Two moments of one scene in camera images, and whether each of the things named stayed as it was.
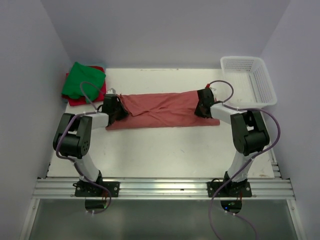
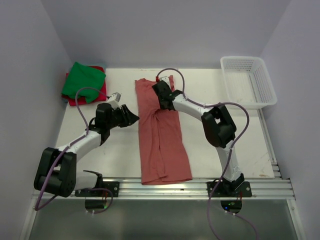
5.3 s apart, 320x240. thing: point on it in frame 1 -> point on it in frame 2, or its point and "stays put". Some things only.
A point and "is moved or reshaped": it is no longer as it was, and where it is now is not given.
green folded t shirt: (83, 81) stays put
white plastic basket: (251, 83) stays put
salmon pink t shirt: (165, 110) is moved or reshaped
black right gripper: (197, 112) -> (161, 106)
